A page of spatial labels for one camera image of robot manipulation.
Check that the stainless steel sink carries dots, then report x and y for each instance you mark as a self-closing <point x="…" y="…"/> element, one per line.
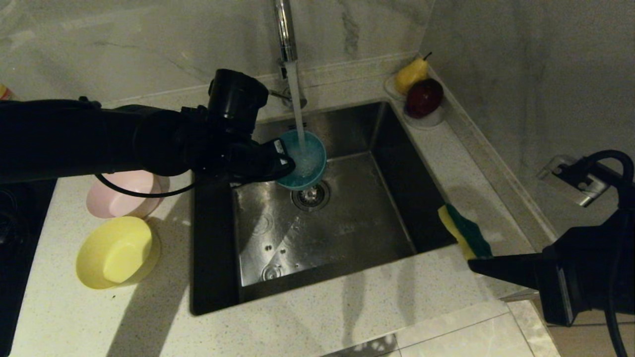
<point x="322" y="233"/>

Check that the yellow bowl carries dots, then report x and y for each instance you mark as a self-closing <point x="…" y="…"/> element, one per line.
<point x="116" y="253"/>

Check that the dark red apple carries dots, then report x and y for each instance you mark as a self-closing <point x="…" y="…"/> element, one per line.
<point x="422" y="99"/>

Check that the white fruit dish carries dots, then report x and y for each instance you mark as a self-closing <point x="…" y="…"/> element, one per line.
<point x="426" y="123"/>

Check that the chrome faucet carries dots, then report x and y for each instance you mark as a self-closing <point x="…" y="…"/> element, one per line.
<point x="285" y="29"/>

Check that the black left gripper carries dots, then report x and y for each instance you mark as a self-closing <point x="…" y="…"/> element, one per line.
<point x="213" y="148"/>

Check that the pink bowl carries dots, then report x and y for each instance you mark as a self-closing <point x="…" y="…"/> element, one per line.
<point x="119" y="206"/>

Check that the green sponge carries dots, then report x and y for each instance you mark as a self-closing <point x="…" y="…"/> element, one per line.
<point x="466" y="233"/>

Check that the round metal sink drain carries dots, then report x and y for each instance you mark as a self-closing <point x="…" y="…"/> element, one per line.
<point x="313" y="197"/>

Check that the blue bowl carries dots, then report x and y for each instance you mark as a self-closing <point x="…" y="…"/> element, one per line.
<point x="310" y="163"/>

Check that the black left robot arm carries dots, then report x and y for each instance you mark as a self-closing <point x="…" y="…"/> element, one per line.
<point x="74" y="139"/>

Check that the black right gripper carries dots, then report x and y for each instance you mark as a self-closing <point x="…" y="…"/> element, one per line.
<point x="585" y="267"/>

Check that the yellow pear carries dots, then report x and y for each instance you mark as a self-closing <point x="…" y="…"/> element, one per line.
<point x="409" y="77"/>

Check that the beige wooden cabinet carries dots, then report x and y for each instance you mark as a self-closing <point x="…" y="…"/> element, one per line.
<point x="585" y="342"/>

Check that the black glass cooktop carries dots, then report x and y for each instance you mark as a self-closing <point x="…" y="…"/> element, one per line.
<point x="20" y="208"/>

